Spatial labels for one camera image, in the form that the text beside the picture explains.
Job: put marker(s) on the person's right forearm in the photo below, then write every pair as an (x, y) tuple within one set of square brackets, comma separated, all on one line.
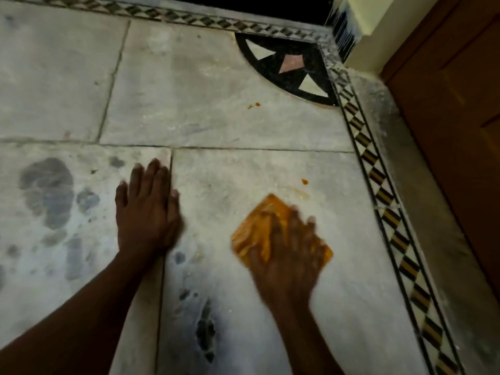
[(304, 343)]

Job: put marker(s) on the orange cleaning cloth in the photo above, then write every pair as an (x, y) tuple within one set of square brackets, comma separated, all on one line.
[(254, 230)]

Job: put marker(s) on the brown wooden door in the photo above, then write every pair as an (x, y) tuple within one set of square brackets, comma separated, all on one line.
[(457, 113)]

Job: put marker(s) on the person's left hand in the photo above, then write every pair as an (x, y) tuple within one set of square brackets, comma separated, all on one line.
[(146, 226)]

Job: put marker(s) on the person's right fingers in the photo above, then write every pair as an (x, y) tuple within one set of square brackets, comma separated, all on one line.
[(299, 232)]

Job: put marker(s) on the person's left little finger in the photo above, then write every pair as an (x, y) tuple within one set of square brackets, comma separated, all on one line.
[(121, 197)]

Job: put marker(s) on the person's right hand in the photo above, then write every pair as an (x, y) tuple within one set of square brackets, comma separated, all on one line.
[(291, 261)]

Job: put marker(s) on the person's left middle finger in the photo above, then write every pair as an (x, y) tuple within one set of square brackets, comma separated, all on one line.
[(151, 178)]

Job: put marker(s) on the person's left forearm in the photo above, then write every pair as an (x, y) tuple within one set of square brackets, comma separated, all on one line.
[(82, 320)]

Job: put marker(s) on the person's left thumb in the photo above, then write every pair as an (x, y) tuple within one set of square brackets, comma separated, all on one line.
[(175, 210)]

